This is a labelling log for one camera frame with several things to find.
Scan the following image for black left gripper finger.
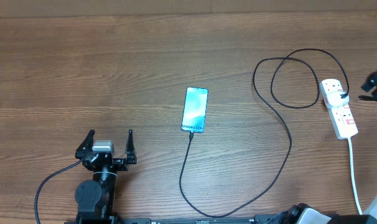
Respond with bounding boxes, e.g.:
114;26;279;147
125;129;137;164
75;129;95;159

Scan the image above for black USB charging cable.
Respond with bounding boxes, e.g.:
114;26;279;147
179;48;350;218

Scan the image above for Samsung Galaxy smartphone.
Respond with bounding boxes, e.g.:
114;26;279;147
181;87;208;133

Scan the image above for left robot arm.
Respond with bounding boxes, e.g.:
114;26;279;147
75;129;137;223

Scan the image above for white charger plug adapter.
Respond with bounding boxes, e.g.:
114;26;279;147
325;91;349;108

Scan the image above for white power strip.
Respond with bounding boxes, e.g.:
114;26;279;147
319;79;358;139

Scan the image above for white power strip cord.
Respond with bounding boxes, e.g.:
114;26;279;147
347;138;363;215

